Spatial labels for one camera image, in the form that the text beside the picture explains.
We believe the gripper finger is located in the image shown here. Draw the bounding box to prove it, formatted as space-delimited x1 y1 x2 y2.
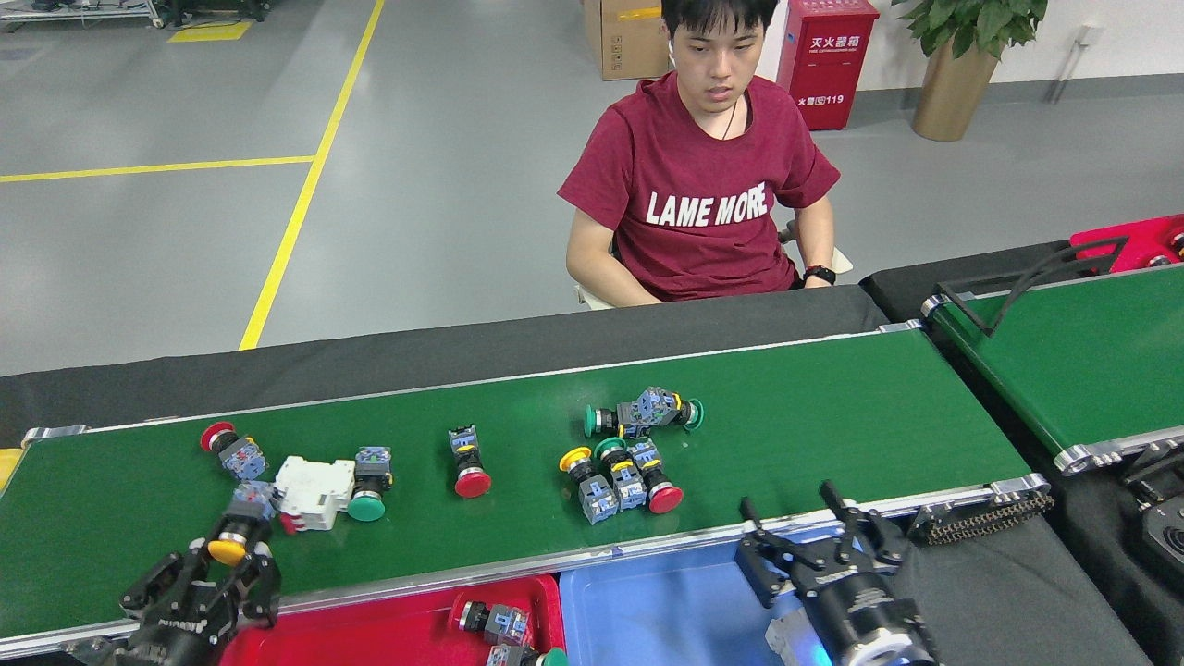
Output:
120 539 209 623
211 544 282 625
736 498 826 609
821 479 912 567

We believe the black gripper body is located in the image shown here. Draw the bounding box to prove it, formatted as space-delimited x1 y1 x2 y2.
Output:
111 606 237 666
800 564 933 660

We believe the yellow push button switch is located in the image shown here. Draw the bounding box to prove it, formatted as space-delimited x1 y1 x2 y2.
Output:
205 481 280 567
559 446 619 525

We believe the red push button switch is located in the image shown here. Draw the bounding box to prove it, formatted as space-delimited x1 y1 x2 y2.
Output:
448 424 493 500
629 439 685 515
200 422 269 482

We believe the small green push button switch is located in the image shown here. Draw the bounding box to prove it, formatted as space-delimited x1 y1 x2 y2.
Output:
594 438 647 512

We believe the black push button switch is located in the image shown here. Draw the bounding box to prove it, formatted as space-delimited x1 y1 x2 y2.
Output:
450 599 533 648

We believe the wide green conveyor belt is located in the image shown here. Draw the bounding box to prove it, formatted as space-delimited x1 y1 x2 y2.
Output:
0 319 1054 660

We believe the red plastic tray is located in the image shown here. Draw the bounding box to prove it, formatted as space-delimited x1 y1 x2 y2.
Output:
217 573 567 666

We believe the blue plastic tray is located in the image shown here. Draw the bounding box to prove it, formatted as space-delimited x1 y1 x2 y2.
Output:
558 527 838 666

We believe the green feeder conveyor belt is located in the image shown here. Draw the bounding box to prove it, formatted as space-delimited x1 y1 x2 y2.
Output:
920 264 1184 475

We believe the black table cloth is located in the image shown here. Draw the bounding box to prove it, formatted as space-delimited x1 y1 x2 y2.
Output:
0 240 1184 666

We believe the black joystick controller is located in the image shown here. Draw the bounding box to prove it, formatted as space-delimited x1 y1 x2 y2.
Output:
1140 495 1184 565

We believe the red plastic bin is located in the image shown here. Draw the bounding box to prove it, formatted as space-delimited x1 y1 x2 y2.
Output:
1070 215 1184 274

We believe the seated person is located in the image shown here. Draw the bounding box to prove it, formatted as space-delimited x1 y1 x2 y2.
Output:
557 0 841 308

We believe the potted plant in gold pot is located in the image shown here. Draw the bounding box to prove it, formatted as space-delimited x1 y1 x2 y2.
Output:
890 0 1051 142

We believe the red fire extinguisher cabinet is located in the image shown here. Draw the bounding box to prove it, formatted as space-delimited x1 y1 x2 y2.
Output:
777 0 880 130

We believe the brown cardboard box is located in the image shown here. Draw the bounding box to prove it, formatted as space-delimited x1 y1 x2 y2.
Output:
583 0 672 81

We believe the white wheeled cart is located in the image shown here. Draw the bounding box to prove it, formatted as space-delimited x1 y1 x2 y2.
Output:
0 0 163 27

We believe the black conveyor drive chain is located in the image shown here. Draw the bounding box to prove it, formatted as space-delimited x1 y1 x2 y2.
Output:
911 490 1055 547

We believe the black triangular guide frame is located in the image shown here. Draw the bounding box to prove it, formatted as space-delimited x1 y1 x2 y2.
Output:
936 236 1129 338

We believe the grey wall conduit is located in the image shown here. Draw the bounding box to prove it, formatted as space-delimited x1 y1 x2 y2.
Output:
1045 26 1102 103

